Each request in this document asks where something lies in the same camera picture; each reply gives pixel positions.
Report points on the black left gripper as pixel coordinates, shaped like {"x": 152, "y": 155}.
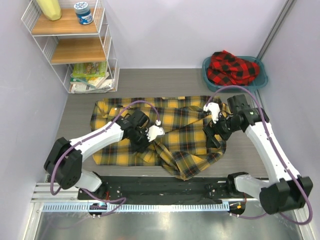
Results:
{"x": 140, "y": 148}

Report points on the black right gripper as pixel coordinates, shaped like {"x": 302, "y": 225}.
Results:
{"x": 212, "y": 141}

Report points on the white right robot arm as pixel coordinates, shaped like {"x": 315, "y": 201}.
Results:
{"x": 285, "y": 189}

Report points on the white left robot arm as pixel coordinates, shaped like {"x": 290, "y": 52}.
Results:
{"x": 64, "y": 162}

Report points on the red plaid long sleeve shirt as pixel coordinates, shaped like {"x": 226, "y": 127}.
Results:
{"x": 226, "y": 69}

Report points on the stack of books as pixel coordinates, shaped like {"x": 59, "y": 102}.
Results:
{"x": 93, "y": 84}

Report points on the teal plastic basket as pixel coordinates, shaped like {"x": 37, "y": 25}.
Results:
{"x": 259, "y": 82}

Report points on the green picture book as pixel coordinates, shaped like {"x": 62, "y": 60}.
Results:
{"x": 89, "y": 69}

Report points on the blue lidded jar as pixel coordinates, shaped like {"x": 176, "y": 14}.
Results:
{"x": 83, "y": 13}

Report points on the yellow plastic bottle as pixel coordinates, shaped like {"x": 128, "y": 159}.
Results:
{"x": 50, "y": 8}

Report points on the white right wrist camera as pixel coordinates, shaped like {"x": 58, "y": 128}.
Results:
{"x": 214, "y": 110}

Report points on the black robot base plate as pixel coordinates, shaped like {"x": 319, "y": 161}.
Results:
{"x": 147, "y": 190}

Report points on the white slotted cable duct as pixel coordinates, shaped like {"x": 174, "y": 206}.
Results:
{"x": 95, "y": 207}

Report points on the white wire shelf rack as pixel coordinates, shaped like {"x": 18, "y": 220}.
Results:
{"x": 65, "y": 42}

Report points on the aluminium frame rail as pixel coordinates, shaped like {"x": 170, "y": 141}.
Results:
{"x": 283, "y": 14}

